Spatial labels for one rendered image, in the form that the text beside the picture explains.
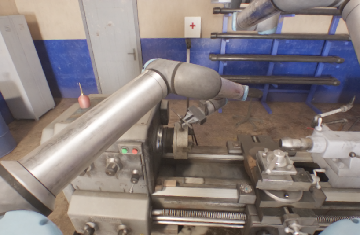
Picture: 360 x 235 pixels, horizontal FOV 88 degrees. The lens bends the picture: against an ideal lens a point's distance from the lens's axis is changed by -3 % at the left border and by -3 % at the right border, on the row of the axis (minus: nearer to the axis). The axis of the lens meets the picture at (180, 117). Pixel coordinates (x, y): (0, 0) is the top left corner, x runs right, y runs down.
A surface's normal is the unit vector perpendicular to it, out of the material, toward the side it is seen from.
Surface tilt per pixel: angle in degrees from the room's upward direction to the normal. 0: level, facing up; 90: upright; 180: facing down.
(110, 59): 90
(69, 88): 90
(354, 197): 36
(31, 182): 56
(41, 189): 66
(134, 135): 45
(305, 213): 0
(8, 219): 5
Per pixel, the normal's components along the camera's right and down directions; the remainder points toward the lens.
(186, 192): -0.04, -0.40
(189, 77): 0.04, 0.02
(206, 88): 0.34, 0.43
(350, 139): -0.01, -0.86
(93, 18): -0.07, 0.51
